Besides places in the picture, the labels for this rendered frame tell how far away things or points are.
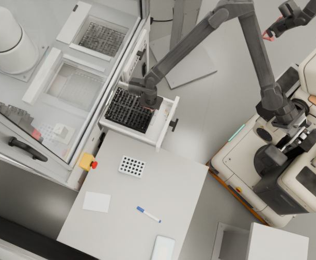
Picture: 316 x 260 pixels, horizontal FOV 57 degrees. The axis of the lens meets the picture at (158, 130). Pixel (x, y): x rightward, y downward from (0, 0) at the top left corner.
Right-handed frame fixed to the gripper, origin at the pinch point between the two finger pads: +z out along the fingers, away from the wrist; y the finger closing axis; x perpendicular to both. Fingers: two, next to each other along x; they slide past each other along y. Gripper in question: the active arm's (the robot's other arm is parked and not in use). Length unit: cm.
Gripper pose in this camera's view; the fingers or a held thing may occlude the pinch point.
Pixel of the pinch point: (151, 108)
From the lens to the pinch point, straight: 143.9
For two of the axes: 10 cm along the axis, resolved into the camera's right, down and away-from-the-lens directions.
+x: 3.7, -8.7, 3.2
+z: 0.0, 3.4, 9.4
